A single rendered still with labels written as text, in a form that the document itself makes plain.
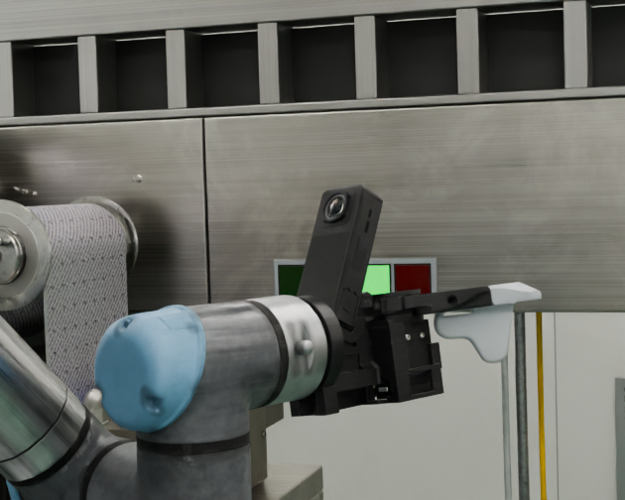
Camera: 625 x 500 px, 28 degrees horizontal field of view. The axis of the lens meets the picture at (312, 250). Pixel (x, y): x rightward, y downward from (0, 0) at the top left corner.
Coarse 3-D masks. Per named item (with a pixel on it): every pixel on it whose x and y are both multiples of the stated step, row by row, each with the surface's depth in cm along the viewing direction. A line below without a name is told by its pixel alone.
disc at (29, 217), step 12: (0, 204) 164; (12, 204) 164; (24, 216) 163; (36, 216) 163; (36, 228) 163; (48, 240) 163; (48, 252) 163; (48, 264) 163; (36, 276) 163; (48, 276) 163; (36, 288) 163; (0, 300) 165; (12, 300) 165; (24, 300) 164
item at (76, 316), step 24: (72, 288) 170; (96, 288) 177; (120, 288) 184; (48, 312) 164; (72, 312) 170; (96, 312) 177; (120, 312) 184; (48, 336) 164; (72, 336) 170; (96, 336) 177; (48, 360) 164; (72, 360) 170; (72, 384) 170
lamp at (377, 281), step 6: (372, 270) 183; (378, 270) 183; (384, 270) 182; (366, 276) 183; (372, 276) 183; (378, 276) 183; (384, 276) 183; (366, 282) 183; (372, 282) 183; (378, 282) 183; (384, 282) 183; (366, 288) 184; (372, 288) 183; (378, 288) 183; (384, 288) 183; (372, 294) 183
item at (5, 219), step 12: (0, 216) 164; (12, 216) 164; (12, 228) 164; (24, 228) 163; (24, 240) 163; (36, 240) 163; (36, 252) 163; (36, 264) 163; (24, 276) 164; (0, 288) 165; (12, 288) 164; (24, 288) 164
